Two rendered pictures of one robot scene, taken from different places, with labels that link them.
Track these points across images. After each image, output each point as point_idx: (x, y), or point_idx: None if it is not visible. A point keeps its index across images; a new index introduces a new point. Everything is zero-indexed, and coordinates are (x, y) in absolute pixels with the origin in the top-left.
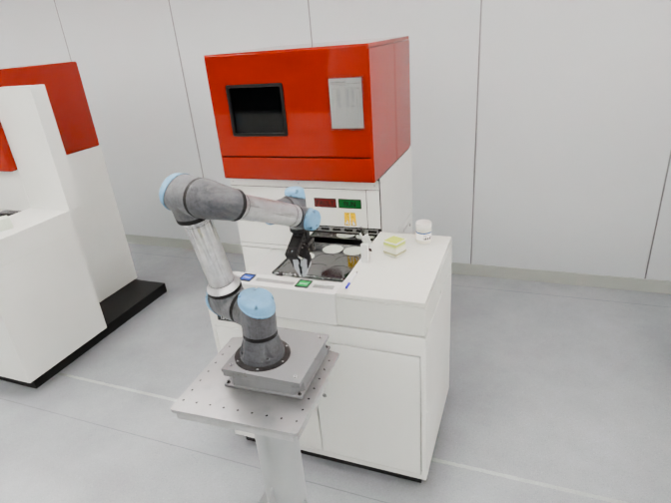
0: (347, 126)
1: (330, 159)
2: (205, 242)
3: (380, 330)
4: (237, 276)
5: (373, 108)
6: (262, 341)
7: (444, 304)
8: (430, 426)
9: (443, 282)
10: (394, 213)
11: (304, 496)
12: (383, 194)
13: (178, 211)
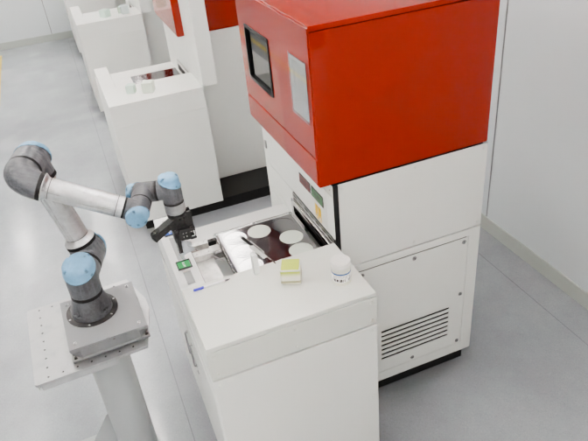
0: (301, 113)
1: (295, 141)
2: (43, 203)
3: None
4: (87, 237)
5: (323, 102)
6: (73, 301)
7: (332, 362)
8: None
9: (319, 339)
10: (396, 224)
11: (135, 437)
12: (353, 201)
13: None
